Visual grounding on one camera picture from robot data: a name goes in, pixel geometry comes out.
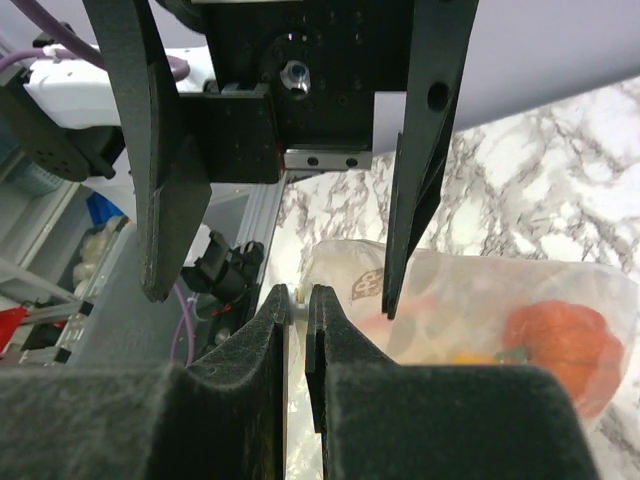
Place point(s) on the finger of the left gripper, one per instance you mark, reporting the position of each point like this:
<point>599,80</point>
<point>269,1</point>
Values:
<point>170,181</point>
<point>440,38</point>

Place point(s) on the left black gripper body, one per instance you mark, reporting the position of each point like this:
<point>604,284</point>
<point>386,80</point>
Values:
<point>293,83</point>

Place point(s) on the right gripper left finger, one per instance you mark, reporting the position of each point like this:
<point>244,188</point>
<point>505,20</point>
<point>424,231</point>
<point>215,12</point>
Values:
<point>223,417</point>

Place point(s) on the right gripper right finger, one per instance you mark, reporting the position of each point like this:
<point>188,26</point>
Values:
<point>380,420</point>

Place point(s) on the orange toy pumpkin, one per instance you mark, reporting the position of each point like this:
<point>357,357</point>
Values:
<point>574,343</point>

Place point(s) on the clear zip top bag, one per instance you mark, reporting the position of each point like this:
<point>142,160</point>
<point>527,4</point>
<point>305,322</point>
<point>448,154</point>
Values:
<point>460,304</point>

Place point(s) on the yellow toy bell pepper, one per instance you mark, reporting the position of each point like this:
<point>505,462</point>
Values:
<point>474,359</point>

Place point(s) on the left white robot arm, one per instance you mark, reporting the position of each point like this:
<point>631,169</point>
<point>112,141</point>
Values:
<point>63,111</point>

